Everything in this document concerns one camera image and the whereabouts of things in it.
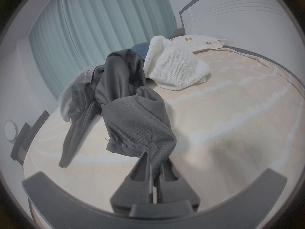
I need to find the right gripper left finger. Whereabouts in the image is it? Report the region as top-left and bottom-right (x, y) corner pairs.
(111, 151), (154, 208)

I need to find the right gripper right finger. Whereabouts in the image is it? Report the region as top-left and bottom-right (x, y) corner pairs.
(156, 159), (200, 206)

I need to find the black T-shirt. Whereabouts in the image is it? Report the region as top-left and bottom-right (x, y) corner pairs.
(101, 85), (178, 178)

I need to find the bed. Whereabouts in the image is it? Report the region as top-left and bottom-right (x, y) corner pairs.
(23, 0), (305, 224)

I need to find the pile of clothes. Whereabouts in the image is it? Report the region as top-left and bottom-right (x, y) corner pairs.
(58, 35), (210, 169)

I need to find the round white mirror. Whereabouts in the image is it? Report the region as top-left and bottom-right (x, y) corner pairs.
(3, 119), (18, 141)

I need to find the white printed pillow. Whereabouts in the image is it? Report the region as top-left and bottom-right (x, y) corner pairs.
(169, 34), (225, 54)

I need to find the blue-green curtain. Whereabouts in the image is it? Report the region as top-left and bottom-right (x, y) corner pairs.
(61, 0), (178, 67)
(29, 0), (83, 100)

